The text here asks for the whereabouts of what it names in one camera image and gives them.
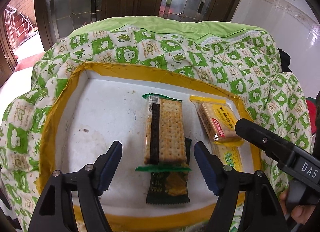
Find Weidan green cracker pack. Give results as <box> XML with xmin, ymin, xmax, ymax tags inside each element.
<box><xmin>212</xmin><ymin>143</ymin><xmax>243</xmax><ymax>172</ymax></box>

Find yellow square cracker pack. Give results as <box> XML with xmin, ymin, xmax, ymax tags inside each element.
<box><xmin>189</xmin><ymin>96</ymin><xmax>244</xmax><ymax>147</ymax></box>

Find dark green cracker pack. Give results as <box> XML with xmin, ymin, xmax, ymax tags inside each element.
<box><xmin>146</xmin><ymin>138</ymin><xmax>192</xmax><ymax>205</ymax></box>

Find right hand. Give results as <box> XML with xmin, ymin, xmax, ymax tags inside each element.
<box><xmin>279</xmin><ymin>189</ymin><xmax>316</xmax><ymax>224</ymax></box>

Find red cloth item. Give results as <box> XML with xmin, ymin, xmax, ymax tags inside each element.
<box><xmin>306</xmin><ymin>96</ymin><xmax>319</xmax><ymax>135</ymax></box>

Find green patterned quilt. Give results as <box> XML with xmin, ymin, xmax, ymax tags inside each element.
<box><xmin>1</xmin><ymin>16</ymin><xmax>312</xmax><ymax>231</ymax></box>

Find yellow-rimmed white foam tray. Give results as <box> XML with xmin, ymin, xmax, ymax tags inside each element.
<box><xmin>37</xmin><ymin>63</ymin><xmax>249</xmax><ymax>231</ymax></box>

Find metal stair railing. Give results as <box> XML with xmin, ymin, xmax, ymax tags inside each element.
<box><xmin>4</xmin><ymin>5</ymin><xmax>37</xmax><ymax>49</ymax></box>

